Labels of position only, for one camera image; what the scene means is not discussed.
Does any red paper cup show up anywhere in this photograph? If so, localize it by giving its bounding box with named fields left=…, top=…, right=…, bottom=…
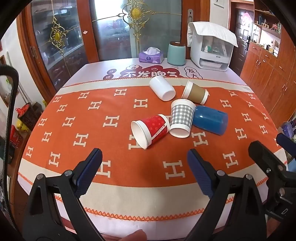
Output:
left=130, top=114, right=170, bottom=149

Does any blue plastic cup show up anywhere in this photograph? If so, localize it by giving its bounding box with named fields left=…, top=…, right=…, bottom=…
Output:
left=193, top=105, right=229, bottom=136

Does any brown sleeved paper cup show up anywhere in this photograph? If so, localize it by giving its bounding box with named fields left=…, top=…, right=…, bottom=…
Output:
left=181, top=80, right=209, bottom=105

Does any grey plaid paper cup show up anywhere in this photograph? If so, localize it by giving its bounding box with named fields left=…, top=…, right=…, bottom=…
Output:
left=170, top=99, right=196, bottom=138

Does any white plastic cup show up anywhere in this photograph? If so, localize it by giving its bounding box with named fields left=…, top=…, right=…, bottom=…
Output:
left=149, top=76, right=176, bottom=101

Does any person's fingertip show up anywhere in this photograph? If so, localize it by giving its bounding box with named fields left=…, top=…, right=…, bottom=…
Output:
left=119, top=230, right=147, bottom=241

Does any wooden cabinet unit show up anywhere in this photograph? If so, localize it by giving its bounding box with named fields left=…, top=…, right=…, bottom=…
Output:
left=240, top=1, right=295, bottom=127

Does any orange H-pattern tablecloth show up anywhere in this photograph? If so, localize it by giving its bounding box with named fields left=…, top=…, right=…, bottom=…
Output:
left=18, top=59, right=287, bottom=240

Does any white countertop appliance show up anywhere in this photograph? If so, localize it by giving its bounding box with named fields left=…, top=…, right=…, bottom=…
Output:
left=189, top=31, right=235, bottom=72

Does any dark entrance door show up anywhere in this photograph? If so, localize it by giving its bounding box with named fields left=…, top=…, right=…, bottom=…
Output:
left=230, top=8, right=253, bottom=75

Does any white cloth on appliance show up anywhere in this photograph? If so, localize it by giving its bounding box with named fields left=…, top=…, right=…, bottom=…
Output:
left=187, top=22, right=238, bottom=47

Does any teal canister with lid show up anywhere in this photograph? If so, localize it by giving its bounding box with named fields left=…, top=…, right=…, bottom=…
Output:
left=167, top=41, right=186, bottom=66

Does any purple tissue box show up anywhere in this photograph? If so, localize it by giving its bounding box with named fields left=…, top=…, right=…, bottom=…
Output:
left=138, top=47, right=164, bottom=64

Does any wooden glass sliding door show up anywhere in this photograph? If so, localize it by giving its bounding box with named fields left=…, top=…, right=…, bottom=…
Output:
left=16, top=1, right=210, bottom=101

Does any black cable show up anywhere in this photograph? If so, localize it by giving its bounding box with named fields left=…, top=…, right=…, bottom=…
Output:
left=0, top=64, right=20, bottom=230

